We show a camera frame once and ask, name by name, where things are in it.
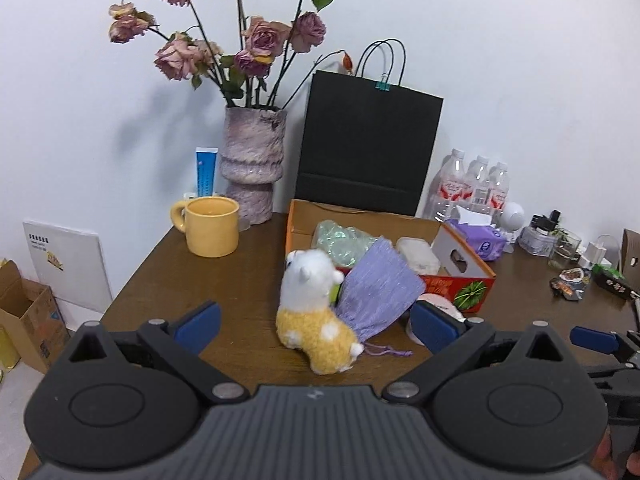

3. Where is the white flat board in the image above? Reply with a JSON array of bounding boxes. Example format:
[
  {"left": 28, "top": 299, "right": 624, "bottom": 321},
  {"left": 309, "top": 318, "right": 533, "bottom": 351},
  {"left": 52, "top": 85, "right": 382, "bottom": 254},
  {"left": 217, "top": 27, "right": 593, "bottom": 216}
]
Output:
[{"left": 22, "top": 220, "right": 114, "bottom": 314}]

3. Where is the clear green bubble wrap bag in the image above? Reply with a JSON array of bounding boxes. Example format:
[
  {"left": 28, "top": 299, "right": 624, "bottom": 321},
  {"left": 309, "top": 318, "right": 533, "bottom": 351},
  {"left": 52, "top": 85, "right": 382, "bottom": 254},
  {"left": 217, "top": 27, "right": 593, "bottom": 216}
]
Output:
[{"left": 314, "top": 220, "right": 379, "bottom": 269}]

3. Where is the yellow ceramic mug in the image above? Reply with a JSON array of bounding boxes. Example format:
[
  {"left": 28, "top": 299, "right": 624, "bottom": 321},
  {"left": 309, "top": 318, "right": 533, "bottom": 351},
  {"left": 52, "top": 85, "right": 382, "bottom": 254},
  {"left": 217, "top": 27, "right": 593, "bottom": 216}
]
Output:
[{"left": 170, "top": 196, "right": 242, "bottom": 259}]

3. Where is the brown cardboard piece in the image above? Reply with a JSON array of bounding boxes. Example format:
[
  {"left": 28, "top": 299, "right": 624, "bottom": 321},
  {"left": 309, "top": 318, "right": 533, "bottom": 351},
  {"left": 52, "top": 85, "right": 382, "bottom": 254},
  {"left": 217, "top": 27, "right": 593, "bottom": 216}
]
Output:
[{"left": 620, "top": 228, "right": 640, "bottom": 286}]

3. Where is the white round speaker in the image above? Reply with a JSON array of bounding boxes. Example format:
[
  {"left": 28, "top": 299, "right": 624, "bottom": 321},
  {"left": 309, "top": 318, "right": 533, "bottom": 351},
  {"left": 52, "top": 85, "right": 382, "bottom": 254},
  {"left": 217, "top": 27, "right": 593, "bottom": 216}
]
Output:
[{"left": 500, "top": 202, "right": 526, "bottom": 244}]

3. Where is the white charger plug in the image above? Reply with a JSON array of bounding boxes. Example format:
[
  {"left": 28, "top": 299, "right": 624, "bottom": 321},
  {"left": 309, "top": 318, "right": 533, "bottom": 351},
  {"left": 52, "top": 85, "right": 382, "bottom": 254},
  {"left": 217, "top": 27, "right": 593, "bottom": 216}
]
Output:
[{"left": 580, "top": 235, "right": 614, "bottom": 269}]

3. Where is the purple tissue pack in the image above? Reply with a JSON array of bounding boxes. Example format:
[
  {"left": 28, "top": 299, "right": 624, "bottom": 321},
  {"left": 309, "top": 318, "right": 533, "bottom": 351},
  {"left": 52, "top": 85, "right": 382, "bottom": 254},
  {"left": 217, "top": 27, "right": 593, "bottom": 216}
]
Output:
[{"left": 446, "top": 205, "right": 509, "bottom": 263}]

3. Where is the white and yellow plush alpaca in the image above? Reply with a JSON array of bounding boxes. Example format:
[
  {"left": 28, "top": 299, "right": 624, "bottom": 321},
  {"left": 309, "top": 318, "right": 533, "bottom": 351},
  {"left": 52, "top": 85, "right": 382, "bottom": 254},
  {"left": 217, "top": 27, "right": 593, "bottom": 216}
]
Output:
[{"left": 276, "top": 248, "right": 365, "bottom": 376}]

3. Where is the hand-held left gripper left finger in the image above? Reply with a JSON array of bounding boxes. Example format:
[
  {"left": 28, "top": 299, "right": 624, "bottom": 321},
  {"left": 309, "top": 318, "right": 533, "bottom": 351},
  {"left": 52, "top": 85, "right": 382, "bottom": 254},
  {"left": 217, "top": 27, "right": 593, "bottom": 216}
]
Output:
[{"left": 65, "top": 301, "right": 251, "bottom": 405}]

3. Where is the black paper bag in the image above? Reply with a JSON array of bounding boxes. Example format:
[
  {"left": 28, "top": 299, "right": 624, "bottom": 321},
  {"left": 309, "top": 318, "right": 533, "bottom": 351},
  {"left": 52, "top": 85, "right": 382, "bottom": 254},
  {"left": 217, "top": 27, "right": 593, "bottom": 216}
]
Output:
[{"left": 295, "top": 38, "right": 445, "bottom": 218}]

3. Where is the pink round compact case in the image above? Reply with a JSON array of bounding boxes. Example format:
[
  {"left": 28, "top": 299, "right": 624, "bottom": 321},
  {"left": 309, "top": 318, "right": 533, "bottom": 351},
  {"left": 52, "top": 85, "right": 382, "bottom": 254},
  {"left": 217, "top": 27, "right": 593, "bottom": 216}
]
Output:
[{"left": 404, "top": 294, "right": 466, "bottom": 346}]

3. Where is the glass jar with black top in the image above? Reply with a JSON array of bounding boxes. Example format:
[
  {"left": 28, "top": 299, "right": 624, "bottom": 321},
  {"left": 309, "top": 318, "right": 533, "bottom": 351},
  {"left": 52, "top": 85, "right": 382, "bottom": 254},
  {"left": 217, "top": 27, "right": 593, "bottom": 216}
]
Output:
[{"left": 518, "top": 210, "right": 563, "bottom": 257}]

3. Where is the red and orange cardboard box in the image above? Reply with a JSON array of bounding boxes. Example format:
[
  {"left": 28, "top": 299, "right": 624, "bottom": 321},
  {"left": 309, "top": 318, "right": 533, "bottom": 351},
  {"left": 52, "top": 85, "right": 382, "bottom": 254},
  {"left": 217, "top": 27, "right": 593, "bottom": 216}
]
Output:
[{"left": 285, "top": 199, "right": 497, "bottom": 314}]

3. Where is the dried pink rose bouquet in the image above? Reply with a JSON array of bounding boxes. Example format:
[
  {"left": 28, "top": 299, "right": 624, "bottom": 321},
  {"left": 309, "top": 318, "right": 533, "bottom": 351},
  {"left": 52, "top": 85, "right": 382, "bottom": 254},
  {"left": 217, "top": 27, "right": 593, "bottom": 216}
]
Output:
[{"left": 107, "top": 0, "right": 356, "bottom": 111}]

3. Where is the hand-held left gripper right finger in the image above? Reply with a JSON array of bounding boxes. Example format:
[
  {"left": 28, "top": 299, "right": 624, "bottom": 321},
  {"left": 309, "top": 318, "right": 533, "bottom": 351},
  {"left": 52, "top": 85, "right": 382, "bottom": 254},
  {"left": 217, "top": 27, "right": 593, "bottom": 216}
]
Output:
[{"left": 384, "top": 302, "right": 568, "bottom": 405}]

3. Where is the white plastic container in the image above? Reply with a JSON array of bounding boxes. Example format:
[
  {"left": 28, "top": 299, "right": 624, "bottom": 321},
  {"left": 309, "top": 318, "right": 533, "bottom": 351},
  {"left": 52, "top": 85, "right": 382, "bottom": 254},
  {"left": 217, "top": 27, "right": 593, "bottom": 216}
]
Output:
[{"left": 396, "top": 236, "right": 441, "bottom": 276}]

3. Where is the person's right hand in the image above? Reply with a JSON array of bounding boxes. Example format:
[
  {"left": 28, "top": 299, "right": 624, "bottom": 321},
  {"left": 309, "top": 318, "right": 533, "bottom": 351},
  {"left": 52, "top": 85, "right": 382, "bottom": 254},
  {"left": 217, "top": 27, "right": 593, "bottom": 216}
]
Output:
[{"left": 591, "top": 430, "right": 615, "bottom": 476}]

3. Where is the brown cardboard floor box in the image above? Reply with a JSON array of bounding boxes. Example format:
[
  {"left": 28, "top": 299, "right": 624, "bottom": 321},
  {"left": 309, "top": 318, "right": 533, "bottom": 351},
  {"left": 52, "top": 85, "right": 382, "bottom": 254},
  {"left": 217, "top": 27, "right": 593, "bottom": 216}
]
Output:
[{"left": 0, "top": 260, "right": 71, "bottom": 374}]

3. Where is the clear water bottle red label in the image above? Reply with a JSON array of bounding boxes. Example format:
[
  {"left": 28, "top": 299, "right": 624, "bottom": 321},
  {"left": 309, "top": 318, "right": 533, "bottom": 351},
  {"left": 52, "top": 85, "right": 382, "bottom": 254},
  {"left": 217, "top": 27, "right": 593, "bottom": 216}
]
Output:
[
  {"left": 487, "top": 161, "right": 512, "bottom": 217},
  {"left": 462, "top": 155, "right": 494, "bottom": 216},
  {"left": 425, "top": 148, "right": 472, "bottom": 222}
]

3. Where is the small printed snack packet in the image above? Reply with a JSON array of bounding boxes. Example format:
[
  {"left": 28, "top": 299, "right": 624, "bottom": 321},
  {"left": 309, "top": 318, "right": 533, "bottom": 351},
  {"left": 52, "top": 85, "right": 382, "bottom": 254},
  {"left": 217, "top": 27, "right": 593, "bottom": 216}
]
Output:
[{"left": 550, "top": 268, "right": 591, "bottom": 301}]

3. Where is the blue and white tube box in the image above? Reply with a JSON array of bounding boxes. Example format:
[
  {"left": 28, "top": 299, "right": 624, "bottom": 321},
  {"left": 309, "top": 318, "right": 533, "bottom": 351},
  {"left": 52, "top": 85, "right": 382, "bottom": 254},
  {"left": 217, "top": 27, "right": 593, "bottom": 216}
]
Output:
[{"left": 195, "top": 147, "right": 219, "bottom": 199}]

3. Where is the dark green packet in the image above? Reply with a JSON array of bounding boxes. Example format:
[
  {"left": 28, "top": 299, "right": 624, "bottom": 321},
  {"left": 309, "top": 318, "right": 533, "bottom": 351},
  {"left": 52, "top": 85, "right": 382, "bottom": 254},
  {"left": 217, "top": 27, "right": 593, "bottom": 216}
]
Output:
[{"left": 592, "top": 265, "right": 640, "bottom": 302}]

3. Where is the purple textured vase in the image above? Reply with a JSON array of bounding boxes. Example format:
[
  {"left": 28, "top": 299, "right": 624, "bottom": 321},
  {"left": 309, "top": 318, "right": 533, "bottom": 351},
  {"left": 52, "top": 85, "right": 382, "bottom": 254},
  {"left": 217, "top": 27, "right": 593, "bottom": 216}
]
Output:
[{"left": 220, "top": 105, "right": 289, "bottom": 226}]

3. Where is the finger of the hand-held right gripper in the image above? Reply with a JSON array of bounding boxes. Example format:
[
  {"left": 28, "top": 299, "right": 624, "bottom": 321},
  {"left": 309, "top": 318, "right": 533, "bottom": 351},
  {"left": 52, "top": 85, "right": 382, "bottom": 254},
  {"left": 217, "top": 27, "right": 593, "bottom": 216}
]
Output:
[{"left": 570, "top": 326, "right": 640, "bottom": 362}]

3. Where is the glass cup with plant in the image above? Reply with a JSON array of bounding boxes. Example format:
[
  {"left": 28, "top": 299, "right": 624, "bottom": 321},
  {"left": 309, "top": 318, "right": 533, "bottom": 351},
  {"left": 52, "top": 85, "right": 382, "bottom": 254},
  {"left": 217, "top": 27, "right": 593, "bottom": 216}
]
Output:
[{"left": 548, "top": 230, "right": 583, "bottom": 270}]

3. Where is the purple woven drawstring pouch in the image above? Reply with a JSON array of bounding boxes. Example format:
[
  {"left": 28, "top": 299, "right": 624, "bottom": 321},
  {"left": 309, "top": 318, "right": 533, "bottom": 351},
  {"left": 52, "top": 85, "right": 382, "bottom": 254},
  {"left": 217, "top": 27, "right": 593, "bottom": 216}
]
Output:
[{"left": 336, "top": 237, "right": 427, "bottom": 359}]

